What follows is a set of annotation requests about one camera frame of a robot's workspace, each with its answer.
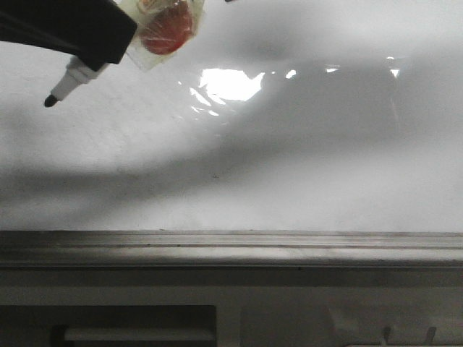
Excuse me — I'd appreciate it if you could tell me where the white whiteboard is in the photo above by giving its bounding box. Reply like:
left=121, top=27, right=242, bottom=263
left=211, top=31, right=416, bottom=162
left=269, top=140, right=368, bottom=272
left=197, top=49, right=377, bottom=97
left=1, top=1, right=462, bottom=232

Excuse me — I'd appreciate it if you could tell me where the grey metal whiteboard tray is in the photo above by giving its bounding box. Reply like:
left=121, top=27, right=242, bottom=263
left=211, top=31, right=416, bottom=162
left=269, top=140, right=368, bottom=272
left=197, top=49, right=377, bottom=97
left=1, top=231, right=462, bottom=268

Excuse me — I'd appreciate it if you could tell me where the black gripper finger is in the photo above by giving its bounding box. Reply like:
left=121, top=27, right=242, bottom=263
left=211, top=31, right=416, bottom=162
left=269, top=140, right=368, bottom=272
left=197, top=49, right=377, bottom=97
left=1, top=0, right=137, bottom=72

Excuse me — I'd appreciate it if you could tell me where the black white whiteboard marker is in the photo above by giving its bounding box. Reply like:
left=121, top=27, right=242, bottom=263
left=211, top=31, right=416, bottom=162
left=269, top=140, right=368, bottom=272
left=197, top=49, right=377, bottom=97
left=43, top=56, right=109, bottom=108

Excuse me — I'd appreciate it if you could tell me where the red magnet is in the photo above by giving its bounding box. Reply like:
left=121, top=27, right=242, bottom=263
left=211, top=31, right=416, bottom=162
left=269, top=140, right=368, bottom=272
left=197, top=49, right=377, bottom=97
left=118, top=0, right=205, bottom=71

